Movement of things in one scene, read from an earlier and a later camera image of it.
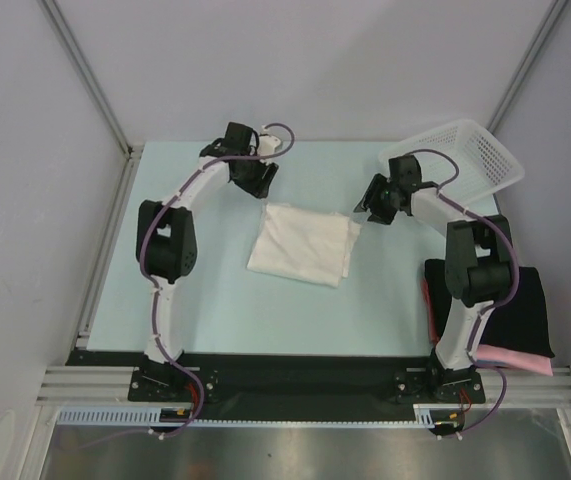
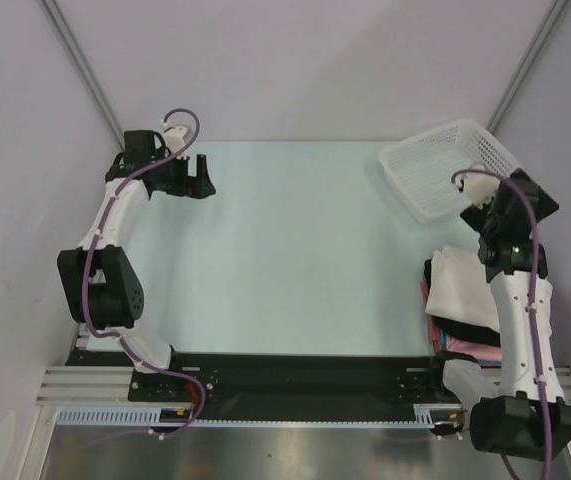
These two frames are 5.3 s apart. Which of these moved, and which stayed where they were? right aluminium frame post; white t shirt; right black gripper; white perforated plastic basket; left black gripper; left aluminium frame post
Moved: left black gripper; right black gripper; white t shirt
Stayed: left aluminium frame post; right aluminium frame post; white perforated plastic basket
